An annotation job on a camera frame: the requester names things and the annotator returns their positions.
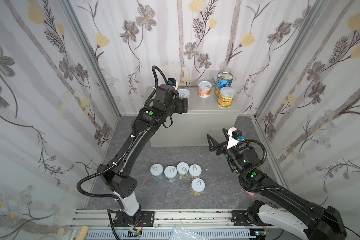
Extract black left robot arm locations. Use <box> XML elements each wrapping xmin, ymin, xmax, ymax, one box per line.
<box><xmin>77</xmin><ymin>66</ymin><xmax>188</xmax><ymax>227</ymax></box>

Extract white lid can green label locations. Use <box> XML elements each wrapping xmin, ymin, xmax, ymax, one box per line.
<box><xmin>177</xmin><ymin>162</ymin><xmax>189</xmax><ymax>179</ymax></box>

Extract white lid can beige label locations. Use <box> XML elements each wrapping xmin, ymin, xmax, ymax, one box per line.
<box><xmin>189</xmin><ymin>164</ymin><xmax>202</xmax><ymax>179</ymax></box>

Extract white lid can blue label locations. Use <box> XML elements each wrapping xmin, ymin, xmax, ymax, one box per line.
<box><xmin>164</xmin><ymin>166</ymin><xmax>178</xmax><ymax>182</ymax></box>

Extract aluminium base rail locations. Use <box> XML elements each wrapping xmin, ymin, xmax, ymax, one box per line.
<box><xmin>68</xmin><ymin>208</ymin><xmax>322</xmax><ymax>240</ymax></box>

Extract white slotted cable duct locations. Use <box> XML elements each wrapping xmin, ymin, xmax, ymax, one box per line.
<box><xmin>85</xmin><ymin>229</ymin><xmax>253</xmax><ymax>240</ymax></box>

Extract white lid can orange label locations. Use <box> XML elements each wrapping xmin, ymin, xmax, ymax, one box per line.
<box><xmin>198</xmin><ymin>81</ymin><xmax>212</xmax><ymax>98</ymax></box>

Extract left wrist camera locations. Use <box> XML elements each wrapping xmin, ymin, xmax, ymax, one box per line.
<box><xmin>168</xmin><ymin>78</ymin><xmax>179</xmax><ymax>90</ymax></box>

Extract plastic lid can yellow label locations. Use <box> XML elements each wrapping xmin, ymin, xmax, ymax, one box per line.
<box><xmin>218</xmin><ymin>87</ymin><xmax>235</xmax><ymax>109</ymax></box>

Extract grey metal cabinet box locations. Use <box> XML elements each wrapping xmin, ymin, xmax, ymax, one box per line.
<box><xmin>150</xmin><ymin>88</ymin><xmax>241</xmax><ymax>147</ymax></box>

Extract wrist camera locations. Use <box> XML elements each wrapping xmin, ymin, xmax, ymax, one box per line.
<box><xmin>168</xmin><ymin>78</ymin><xmax>179</xmax><ymax>90</ymax></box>
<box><xmin>227</xmin><ymin>127</ymin><xmax>244</xmax><ymax>149</ymax></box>

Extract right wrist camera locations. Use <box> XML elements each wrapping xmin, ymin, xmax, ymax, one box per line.
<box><xmin>227</xmin><ymin>127</ymin><xmax>244</xmax><ymax>149</ymax></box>

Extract wooden block left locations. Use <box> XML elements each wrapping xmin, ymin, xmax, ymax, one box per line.
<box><xmin>76</xmin><ymin>226</ymin><xmax>90</xmax><ymax>240</ymax></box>

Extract clear plastic bag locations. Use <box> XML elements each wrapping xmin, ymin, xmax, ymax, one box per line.
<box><xmin>169</xmin><ymin>225</ymin><xmax>208</xmax><ymax>240</ymax></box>

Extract large blue labelled can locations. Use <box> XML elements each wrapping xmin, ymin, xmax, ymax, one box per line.
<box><xmin>215</xmin><ymin>72</ymin><xmax>234</xmax><ymax>96</ymax></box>

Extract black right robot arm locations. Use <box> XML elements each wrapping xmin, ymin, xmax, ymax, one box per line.
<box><xmin>207</xmin><ymin>129</ymin><xmax>354</xmax><ymax>240</ymax></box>

